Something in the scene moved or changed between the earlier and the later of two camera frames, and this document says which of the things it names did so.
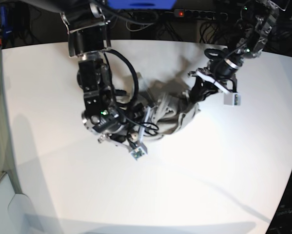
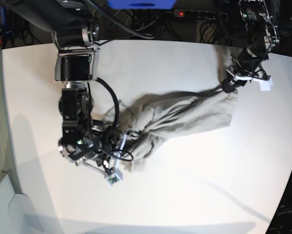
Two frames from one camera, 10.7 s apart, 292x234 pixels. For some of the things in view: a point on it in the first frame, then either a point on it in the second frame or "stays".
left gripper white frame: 131,146 to 115,175
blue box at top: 142,4 stays
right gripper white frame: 202,89 to 228,88
